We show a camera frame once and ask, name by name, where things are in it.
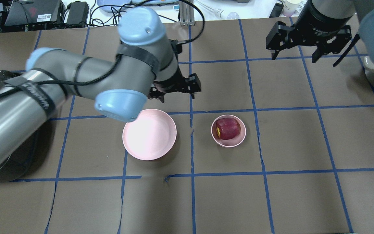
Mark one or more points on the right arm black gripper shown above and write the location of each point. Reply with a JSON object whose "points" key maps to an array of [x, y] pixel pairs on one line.
{"points": [[317, 23]]}

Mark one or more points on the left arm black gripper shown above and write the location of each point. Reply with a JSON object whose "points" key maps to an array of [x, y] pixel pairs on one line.
{"points": [[171, 82]]}

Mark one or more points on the red apple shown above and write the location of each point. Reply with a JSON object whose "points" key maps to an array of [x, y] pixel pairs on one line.
{"points": [[227, 128]]}

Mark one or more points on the small pink bowl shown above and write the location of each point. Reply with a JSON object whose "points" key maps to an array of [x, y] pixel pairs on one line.
{"points": [[232, 142]]}

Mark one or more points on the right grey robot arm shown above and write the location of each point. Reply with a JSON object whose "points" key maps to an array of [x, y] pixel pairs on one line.
{"points": [[361, 21]]}

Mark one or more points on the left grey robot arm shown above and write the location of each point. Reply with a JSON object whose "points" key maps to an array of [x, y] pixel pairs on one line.
{"points": [[145, 67]]}

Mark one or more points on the pink plate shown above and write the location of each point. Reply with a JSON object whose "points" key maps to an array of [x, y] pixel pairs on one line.
{"points": [[150, 136]]}

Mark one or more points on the blue plate in background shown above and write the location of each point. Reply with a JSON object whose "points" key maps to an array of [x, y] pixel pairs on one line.
{"points": [[108, 5]]}

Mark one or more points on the white cup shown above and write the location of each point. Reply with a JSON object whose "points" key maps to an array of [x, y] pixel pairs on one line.
{"points": [[290, 7]]}

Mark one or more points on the white light bulb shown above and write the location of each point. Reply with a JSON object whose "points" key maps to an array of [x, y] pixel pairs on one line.
{"points": [[225, 15]]}

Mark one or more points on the black power adapter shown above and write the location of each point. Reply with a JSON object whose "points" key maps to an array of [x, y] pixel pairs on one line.
{"points": [[77, 14]]}

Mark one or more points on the black laptop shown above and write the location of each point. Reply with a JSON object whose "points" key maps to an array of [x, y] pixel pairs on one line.
{"points": [[33, 12]]}

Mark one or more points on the aluminium frame post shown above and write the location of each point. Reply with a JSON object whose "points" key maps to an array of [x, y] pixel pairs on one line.
{"points": [[186, 13]]}

